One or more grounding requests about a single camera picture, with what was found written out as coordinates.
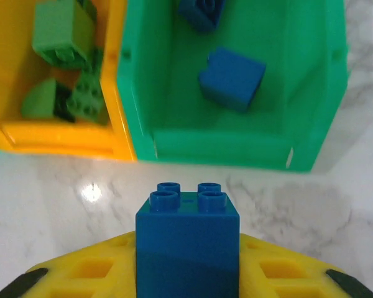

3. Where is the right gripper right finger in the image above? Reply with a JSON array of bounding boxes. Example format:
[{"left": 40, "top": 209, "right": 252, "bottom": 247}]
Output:
[{"left": 238, "top": 232, "right": 373, "bottom": 298}]

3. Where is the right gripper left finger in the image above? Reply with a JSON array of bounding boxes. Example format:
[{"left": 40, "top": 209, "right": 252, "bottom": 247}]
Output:
[{"left": 0, "top": 231, "right": 137, "bottom": 298}]

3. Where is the blue lego brick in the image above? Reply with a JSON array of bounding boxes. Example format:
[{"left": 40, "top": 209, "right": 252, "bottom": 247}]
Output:
[
  {"left": 177, "top": 0, "right": 228, "bottom": 32},
  {"left": 135, "top": 181, "right": 241, "bottom": 298},
  {"left": 198, "top": 46, "right": 267, "bottom": 114}
]

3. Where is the long green lego brick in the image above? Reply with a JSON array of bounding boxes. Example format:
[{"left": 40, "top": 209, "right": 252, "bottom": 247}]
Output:
[
  {"left": 53, "top": 73, "right": 106, "bottom": 125},
  {"left": 76, "top": 0, "right": 106, "bottom": 77}
]

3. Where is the sloped green lego brick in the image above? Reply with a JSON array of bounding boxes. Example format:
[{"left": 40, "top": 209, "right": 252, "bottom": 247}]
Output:
[{"left": 21, "top": 78, "right": 57, "bottom": 120}]

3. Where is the square green lego brick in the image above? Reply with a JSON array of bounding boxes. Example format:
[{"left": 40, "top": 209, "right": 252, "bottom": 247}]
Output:
[{"left": 32, "top": 0, "right": 98, "bottom": 70}]

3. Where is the yellow plastic bin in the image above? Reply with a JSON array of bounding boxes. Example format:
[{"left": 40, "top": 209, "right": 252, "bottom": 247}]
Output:
[{"left": 0, "top": 0, "right": 137, "bottom": 162}]

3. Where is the green plastic bin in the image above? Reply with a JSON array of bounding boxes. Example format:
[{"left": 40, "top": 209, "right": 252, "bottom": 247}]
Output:
[{"left": 114, "top": 0, "right": 352, "bottom": 173}]

